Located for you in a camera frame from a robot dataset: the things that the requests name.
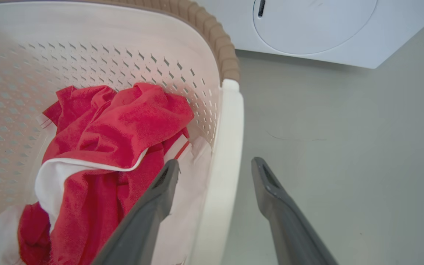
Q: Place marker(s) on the white cloth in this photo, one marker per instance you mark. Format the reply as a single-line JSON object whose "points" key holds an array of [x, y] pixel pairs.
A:
{"points": [[186, 206]]}

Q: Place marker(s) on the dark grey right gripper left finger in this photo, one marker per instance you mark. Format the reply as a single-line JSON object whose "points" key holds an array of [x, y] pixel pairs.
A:
{"points": [[144, 228]]}

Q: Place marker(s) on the round white washing machine door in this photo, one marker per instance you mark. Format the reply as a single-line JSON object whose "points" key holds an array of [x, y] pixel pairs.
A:
{"points": [[315, 24]]}

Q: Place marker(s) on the white washing machine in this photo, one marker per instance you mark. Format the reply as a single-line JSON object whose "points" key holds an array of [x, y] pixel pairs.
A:
{"points": [[344, 33]]}

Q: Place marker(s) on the red and white garment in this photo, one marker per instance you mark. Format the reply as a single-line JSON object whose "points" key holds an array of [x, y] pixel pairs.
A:
{"points": [[112, 147]]}

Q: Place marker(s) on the white perforated plastic laundry basket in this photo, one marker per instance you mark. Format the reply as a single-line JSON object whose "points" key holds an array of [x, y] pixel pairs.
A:
{"points": [[123, 44]]}

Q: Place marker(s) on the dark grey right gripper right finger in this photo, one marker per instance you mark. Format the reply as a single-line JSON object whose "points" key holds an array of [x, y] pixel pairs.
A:
{"points": [[289, 228]]}

